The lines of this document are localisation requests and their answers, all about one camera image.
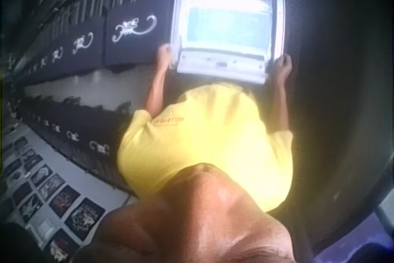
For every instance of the person's left hand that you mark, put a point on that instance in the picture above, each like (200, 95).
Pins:
(164, 58)

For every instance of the person's right hand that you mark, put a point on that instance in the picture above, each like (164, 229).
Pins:
(281, 69)

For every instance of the white screen printing frame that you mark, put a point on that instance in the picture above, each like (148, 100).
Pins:
(224, 19)

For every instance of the row of black printed shirts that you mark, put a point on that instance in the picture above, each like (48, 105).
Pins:
(135, 32)
(77, 130)

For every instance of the group of dark design prints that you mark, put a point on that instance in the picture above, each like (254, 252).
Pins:
(52, 195)

